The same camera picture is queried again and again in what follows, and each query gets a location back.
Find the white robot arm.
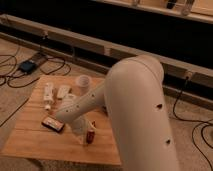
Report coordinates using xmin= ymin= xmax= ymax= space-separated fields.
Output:
xmin=56 ymin=55 xmax=180 ymax=171

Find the blue power adapter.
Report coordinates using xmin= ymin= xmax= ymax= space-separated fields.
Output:
xmin=18 ymin=60 xmax=36 ymax=74

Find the red pepper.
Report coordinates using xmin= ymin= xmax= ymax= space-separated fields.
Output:
xmin=86 ymin=130 xmax=95 ymax=144

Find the black cable at right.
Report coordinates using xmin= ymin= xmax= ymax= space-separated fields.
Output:
xmin=172 ymin=74 xmax=213 ymax=171

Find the black cable on floor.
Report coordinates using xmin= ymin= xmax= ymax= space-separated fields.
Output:
xmin=0 ymin=44 xmax=72 ymax=128

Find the wooden table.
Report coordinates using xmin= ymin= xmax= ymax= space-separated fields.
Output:
xmin=1 ymin=75 xmax=121 ymax=165

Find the dark rectangular box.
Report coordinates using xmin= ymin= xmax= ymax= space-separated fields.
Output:
xmin=41 ymin=116 xmax=64 ymax=133

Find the white rectangular block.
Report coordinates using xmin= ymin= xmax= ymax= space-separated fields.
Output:
xmin=57 ymin=85 xmax=71 ymax=99

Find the long baseboard heater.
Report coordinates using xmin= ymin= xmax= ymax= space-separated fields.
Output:
xmin=0 ymin=14 xmax=213 ymax=110

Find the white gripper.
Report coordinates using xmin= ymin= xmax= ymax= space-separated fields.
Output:
xmin=70 ymin=116 xmax=96 ymax=146

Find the white tube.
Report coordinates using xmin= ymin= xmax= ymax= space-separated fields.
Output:
xmin=43 ymin=82 xmax=54 ymax=110

